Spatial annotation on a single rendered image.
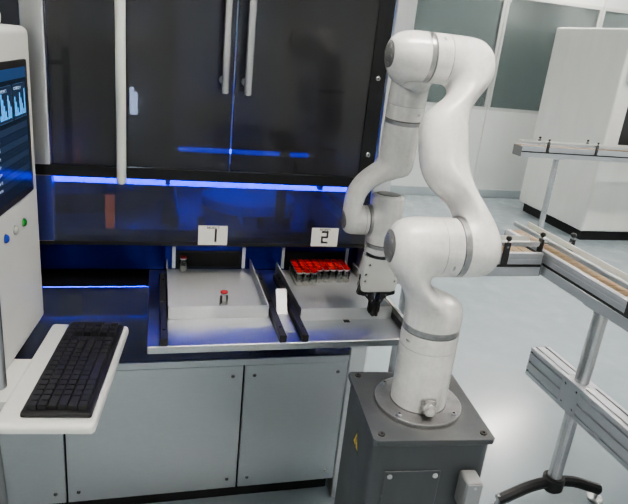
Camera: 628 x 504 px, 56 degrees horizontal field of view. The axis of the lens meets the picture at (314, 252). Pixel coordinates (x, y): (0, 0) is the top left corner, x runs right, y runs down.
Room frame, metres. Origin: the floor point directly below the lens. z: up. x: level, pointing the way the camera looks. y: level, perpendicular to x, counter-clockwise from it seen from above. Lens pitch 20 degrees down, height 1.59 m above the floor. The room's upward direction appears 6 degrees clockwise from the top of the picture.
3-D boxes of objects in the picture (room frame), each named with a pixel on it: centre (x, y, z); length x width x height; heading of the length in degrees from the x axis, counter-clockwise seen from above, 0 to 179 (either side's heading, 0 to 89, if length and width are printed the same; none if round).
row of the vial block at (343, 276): (1.72, -0.03, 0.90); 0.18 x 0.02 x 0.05; 107
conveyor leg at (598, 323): (1.86, -0.99, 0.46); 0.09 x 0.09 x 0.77; 16
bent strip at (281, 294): (1.43, 0.06, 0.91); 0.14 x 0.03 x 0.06; 15
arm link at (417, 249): (1.13, -0.23, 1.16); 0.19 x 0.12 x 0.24; 104
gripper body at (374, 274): (1.48, -0.18, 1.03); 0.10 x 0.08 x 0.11; 106
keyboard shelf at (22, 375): (1.21, 0.58, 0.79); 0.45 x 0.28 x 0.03; 9
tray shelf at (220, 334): (1.54, 0.09, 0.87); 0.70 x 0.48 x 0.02; 106
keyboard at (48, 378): (1.22, 0.52, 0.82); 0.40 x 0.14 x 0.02; 9
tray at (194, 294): (1.56, 0.27, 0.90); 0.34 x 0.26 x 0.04; 16
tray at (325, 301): (1.64, -0.06, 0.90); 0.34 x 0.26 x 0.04; 17
